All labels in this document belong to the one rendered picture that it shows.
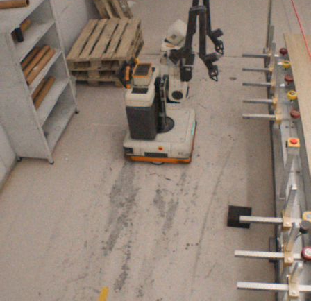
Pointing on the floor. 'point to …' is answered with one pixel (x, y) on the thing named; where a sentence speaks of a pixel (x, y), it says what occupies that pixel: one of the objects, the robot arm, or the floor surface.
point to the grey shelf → (57, 103)
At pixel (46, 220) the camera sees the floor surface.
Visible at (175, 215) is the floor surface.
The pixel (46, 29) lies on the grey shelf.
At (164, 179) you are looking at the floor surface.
